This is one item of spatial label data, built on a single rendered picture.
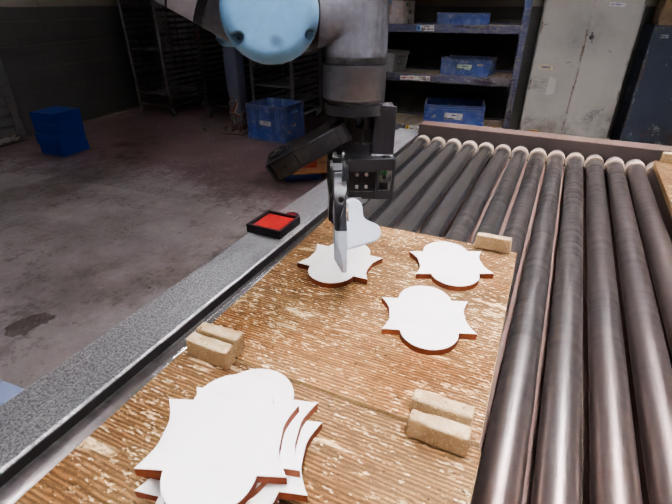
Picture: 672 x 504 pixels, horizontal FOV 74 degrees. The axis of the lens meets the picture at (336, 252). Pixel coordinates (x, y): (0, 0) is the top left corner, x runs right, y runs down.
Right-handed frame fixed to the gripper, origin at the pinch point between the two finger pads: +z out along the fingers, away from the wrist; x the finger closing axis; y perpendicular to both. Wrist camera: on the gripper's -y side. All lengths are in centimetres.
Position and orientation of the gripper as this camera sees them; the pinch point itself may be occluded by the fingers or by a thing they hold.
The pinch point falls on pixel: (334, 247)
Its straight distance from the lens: 63.7
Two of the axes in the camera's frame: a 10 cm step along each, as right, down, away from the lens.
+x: -0.7, -4.6, 8.9
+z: -0.1, 8.9, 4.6
